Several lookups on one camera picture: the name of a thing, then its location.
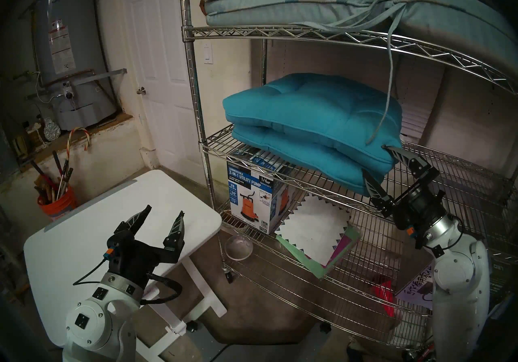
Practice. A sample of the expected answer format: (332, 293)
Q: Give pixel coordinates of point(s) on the striped candy cane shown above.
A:
(68, 142)

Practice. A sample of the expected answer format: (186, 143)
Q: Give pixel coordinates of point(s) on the blue utility pump box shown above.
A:
(251, 191)

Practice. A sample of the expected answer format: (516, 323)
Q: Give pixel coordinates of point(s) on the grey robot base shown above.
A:
(259, 351)

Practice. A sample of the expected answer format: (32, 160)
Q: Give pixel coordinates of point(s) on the light blue cushion with ties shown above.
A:
(283, 5)

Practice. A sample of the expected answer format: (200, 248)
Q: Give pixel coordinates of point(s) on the orange plastic bucket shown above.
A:
(60, 207)

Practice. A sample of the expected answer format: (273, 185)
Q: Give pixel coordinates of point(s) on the white zigzag paper stack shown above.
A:
(301, 258)

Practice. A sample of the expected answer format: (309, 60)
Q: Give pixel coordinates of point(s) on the teal tufted seat cushion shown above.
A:
(323, 165)
(307, 110)

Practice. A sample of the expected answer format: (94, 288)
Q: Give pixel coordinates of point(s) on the clear glass bowl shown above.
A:
(238, 248)

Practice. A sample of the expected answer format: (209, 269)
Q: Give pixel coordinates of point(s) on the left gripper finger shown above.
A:
(176, 231)
(135, 221)

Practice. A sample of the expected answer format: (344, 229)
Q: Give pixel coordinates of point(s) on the white panel door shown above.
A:
(162, 82)

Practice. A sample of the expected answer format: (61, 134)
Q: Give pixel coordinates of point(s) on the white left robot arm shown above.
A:
(93, 320)

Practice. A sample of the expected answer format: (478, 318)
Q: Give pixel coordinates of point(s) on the white folding table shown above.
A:
(101, 244)

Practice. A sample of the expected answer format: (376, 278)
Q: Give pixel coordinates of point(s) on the crumpled silver foil piece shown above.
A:
(51, 129)

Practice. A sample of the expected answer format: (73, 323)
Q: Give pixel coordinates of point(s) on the pink paper sheet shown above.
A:
(343, 246)

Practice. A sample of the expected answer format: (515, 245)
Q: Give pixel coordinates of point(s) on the grey water heater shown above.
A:
(68, 21)

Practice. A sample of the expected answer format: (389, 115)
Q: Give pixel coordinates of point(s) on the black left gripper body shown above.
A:
(133, 258)

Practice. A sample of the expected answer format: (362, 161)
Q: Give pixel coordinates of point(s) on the LED lamp box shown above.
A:
(417, 288)

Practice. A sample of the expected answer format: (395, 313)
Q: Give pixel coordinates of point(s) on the white zigzag edged paper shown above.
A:
(311, 227)

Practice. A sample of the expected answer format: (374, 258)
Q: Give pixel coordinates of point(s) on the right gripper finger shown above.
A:
(378, 197)
(417, 165)

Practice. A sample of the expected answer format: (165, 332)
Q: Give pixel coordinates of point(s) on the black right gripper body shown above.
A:
(421, 207)

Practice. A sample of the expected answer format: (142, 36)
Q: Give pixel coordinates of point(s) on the white light switch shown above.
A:
(208, 53)

